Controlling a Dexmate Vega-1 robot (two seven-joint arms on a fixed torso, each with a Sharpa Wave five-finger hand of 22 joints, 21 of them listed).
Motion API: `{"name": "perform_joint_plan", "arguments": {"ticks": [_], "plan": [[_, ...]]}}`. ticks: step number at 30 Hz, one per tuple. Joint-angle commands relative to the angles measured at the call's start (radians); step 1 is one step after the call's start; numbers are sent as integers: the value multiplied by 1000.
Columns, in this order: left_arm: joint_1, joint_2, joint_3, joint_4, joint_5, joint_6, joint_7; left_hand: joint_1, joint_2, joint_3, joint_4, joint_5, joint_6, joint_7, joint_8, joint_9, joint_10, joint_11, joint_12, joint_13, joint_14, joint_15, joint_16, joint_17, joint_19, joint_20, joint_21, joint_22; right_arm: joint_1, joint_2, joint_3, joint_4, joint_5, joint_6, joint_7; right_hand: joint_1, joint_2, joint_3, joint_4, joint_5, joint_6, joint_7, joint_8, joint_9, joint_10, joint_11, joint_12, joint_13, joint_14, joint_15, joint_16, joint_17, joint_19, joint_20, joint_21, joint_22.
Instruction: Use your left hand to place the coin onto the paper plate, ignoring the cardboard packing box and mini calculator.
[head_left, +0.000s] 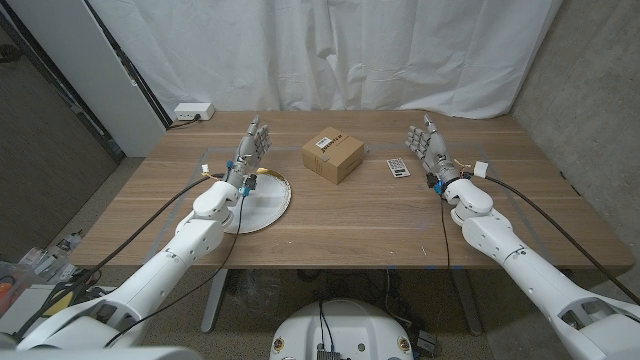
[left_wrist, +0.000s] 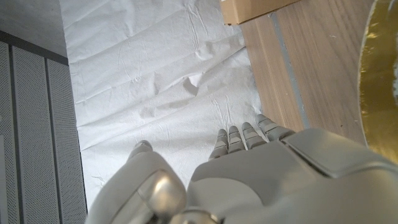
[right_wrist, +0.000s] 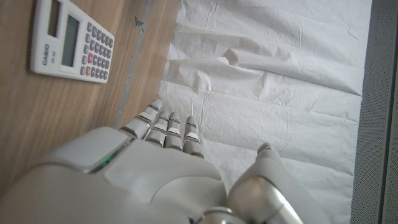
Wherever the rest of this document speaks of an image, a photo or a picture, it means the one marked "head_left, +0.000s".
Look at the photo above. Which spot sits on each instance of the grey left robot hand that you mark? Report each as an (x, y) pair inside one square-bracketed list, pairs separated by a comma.
[(250, 150)]

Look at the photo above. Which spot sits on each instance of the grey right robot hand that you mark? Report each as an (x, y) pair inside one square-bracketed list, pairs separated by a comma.
[(436, 150)]

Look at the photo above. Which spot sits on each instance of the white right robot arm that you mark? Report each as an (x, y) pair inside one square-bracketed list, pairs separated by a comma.
[(500, 240)]

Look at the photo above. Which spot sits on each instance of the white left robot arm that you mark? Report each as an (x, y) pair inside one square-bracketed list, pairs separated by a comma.
[(195, 240)]

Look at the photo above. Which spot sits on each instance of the white mini calculator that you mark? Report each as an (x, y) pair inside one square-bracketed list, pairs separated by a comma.
[(398, 168)]

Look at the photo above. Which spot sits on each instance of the white gold-rimmed paper plate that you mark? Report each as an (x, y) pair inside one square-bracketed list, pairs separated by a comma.
[(267, 200)]

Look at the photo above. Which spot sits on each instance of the brown cardboard packing box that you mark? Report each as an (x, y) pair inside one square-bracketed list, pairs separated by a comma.
[(332, 155)]

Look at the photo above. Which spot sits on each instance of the white floor box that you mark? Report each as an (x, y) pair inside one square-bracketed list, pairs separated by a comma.
[(25, 312)]

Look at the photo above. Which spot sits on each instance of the white power strip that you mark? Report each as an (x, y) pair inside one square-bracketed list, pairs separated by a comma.
[(194, 111)]

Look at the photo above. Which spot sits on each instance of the white curtain backdrop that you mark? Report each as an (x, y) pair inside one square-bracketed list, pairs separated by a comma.
[(325, 50)]

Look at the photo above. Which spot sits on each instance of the black stand pole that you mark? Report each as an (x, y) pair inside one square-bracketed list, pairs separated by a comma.
[(130, 65)]

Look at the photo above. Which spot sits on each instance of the grey table leg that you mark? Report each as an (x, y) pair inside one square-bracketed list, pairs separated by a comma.
[(214, 300), (467, 305)]

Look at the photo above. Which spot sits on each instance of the white board panel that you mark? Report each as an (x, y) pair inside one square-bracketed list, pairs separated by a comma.
[(85, 75)]

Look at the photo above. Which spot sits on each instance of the grey power adapter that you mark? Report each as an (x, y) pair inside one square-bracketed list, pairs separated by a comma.
[(427, 342)]

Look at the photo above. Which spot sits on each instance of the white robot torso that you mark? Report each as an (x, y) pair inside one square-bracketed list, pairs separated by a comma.
[(345, 330)]

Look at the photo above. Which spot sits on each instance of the clear bags of parts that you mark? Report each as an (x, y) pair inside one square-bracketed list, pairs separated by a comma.
[(47, 260)]

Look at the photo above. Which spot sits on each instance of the yellow black foot pedal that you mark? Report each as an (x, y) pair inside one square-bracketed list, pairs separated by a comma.
[(62, 305)]

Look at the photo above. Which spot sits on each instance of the clear bin with orange item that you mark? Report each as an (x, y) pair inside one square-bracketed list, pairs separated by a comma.
[(12, 290)]

